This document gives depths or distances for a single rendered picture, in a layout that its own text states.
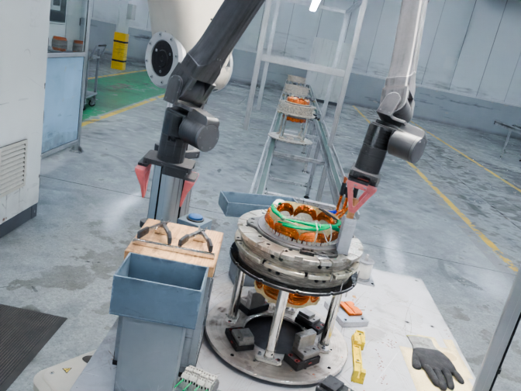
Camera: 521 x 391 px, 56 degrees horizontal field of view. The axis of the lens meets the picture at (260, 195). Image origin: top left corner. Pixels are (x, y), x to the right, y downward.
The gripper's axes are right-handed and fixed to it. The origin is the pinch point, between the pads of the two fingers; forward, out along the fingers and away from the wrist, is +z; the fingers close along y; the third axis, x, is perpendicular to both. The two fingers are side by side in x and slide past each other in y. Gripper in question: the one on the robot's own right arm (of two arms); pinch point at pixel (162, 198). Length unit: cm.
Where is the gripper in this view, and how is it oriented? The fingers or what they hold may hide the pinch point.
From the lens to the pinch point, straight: 108.8
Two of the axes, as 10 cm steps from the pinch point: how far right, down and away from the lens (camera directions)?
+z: -2.4, 9.1, 3.4
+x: 0.4, -3.4, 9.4
